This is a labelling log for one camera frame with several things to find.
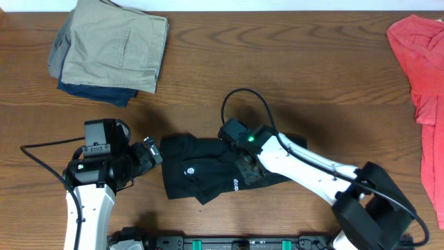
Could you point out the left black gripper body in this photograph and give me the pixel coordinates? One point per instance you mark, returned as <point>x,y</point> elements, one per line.
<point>141,160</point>

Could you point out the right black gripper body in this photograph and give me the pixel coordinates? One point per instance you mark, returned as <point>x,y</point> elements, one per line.
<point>248,175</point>

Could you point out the black t-shirt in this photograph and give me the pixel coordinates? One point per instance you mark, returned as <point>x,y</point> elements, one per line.
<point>203,168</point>

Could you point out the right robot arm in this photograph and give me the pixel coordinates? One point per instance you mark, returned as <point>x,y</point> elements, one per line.
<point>370,208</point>

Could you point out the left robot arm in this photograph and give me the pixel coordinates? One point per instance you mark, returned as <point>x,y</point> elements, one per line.
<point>95,181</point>

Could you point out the folded navy blue garment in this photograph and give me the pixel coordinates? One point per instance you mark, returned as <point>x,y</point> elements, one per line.
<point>114,95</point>

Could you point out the folded khaki pants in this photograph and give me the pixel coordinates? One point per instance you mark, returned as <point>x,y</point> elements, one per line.
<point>114,47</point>

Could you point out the folded grey garment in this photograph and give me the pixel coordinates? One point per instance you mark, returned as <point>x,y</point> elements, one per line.
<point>60,47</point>

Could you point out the red t-shirt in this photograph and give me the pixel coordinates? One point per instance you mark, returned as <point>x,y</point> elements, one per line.
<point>417,43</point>

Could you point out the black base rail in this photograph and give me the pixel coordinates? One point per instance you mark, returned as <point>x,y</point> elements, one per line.
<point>243,243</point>

